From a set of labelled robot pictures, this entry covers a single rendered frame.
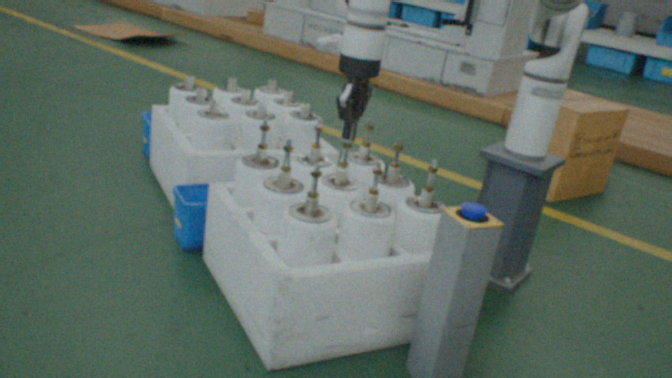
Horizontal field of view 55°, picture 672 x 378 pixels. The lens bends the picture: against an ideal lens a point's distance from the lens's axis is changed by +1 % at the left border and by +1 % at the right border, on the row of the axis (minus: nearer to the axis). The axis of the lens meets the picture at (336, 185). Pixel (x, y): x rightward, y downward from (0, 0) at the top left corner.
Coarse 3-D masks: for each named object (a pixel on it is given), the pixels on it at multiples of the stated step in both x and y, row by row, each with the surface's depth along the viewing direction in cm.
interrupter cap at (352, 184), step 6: (330, 174) 124; (324, 180) 121; (330, 180) 122; (348, 180) 123; (354, 180) 123; (330, 186) 118; (336, 186) 119; (342, 186) 120; (348, 186) 120; (354, 186) 120
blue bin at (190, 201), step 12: (180, 192) 143; (192, 192) 144; (204, 192) 145; (180, 204) 135; (192, 204) 134; (204, 204) 135; (180, 216) 138; (192, 216) 135; (204, 216) 137; (180, 228) 139; (192, 228) 137; (204, 228) 138; (180, 240) 140; (192, 240) 138; (204, 240) 139; (192, 252) 139
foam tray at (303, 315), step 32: (224, 192) 127; (224, 224) 123; (224, 256) 124; (256, 256) 108; (416, 256) 113; (224, 288) 125; (256, 288) 109; (288, 288) 101; (320, 288) 104; (352, 288) 107; (384, 288) 111; (416, 288) 114; (256, 320) 110; (288, 320) 103; (320, 320) 107; (352, 320) 110; (384, 320) 114; (288, 352) 106; (320, 352) 110; (352, 352) 113
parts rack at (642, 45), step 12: (348, 0) 707; (396, 0) 610; (408, 0) 603; (420, 0) 595; (432, 0) 588; (456, 12) 576; (588, 36) 513; (600, 36) 508; (612, 36) 504; (636, 36) 536; (624, 48) 499; (636, 48) 494; (648, 48) 489; (660, 48) 485
